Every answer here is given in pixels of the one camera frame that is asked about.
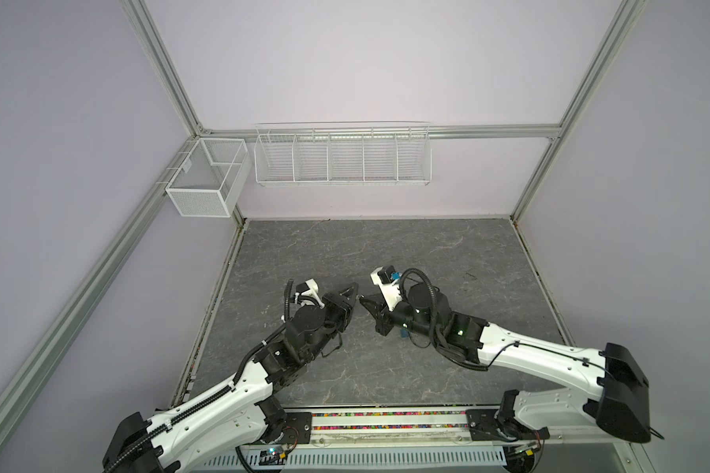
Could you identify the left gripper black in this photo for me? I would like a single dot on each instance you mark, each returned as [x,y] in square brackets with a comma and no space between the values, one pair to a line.
[343,308]

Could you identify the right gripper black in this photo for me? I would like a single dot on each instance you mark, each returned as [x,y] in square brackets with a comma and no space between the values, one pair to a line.
[384,317]

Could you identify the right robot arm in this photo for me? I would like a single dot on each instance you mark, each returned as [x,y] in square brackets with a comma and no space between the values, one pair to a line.
[605,388]

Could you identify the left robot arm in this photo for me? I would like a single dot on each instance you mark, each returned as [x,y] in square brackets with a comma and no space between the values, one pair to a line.
[241,409]

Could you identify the white mesh box basket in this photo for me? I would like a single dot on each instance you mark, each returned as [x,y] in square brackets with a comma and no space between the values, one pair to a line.
[210,179]

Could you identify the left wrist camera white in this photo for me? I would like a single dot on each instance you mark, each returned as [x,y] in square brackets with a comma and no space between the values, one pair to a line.
[308,293]

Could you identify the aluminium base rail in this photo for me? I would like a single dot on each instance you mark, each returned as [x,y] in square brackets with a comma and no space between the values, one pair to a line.
[411,426]

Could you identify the white wire shelf basket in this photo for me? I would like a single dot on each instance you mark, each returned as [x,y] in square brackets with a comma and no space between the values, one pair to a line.
[343,153]

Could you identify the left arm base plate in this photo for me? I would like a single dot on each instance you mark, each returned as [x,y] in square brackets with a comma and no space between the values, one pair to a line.
[294,428]

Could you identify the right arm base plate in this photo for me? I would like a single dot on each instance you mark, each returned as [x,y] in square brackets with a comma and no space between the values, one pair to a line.
[484,426]

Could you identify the white vented cable duct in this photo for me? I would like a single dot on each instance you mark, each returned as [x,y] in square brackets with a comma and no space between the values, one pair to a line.
[379,458]

